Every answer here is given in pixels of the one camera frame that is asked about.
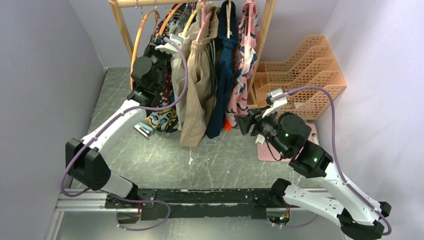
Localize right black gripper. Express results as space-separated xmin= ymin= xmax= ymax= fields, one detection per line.
xmin=234 ymin=105 xmax=290 ymax=157

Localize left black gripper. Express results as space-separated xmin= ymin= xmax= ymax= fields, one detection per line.
xmin=144 ymin=35 xmax=174 ymax=91

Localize orange hanger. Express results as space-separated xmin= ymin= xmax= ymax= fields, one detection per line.
xmin=156 ymin=3 xmax=187 ymax=37
xmin=129 ymin=9 xmax=161 ymax=91

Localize comic print shorts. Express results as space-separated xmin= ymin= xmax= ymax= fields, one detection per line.
xmin=147 ymin=7 xmax=186 ymax=133

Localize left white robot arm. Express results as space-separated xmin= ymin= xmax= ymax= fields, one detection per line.
xmin=65 ymin=40 xmax=171 ymax=208

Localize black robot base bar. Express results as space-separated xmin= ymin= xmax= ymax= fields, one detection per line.
xmin=104 ymin=188 xmax=287 ymax=221

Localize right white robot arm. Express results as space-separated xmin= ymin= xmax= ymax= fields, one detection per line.
xmin=235 ymin=109 xmax=391 ymax=240

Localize white hanging garment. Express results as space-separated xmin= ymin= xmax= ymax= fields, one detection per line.
xmin=171 ymin=32 xmax=191 ymax=130

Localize orange cloth on table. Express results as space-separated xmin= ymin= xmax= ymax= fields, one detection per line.
xmin=223 ymin=118 xmax=232 ymax=132

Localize beige hanging garment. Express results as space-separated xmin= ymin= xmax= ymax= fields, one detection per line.
xmin=180 ymin=3 xmax=219 ymax=148

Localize navy hanging garment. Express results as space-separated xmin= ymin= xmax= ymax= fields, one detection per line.
xmin=205 ymin=0 xmax=239 ymax=139

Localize orange plastic file organizer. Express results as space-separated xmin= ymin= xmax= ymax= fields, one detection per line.
xmin=251 ymin=35 xmax=347 ymax=120

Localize pink floral hanging garment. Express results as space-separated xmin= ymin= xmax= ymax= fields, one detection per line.
xmin=226 ymin=0 xmax=259 ymax=129

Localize wooden clothes rack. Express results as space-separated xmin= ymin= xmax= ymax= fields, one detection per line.
xmin=108 ymin=0 xmax=277 ymax=108

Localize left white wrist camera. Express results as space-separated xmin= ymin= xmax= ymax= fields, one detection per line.
xmin=155 ymin=34 xmax=184 ymax=55

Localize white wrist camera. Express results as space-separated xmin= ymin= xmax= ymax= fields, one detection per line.
xmin=155 ymin=34 xmax=184 ymax=55
xmin=262 ymin=88 xmax=288 ymax=119

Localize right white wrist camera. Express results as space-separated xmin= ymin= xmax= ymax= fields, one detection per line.
xmin=262 ymin=88 xmax=288 ymax=119

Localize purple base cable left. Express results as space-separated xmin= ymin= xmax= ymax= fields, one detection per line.
xmin=105 ymin=192 xmax=172 ymax=232

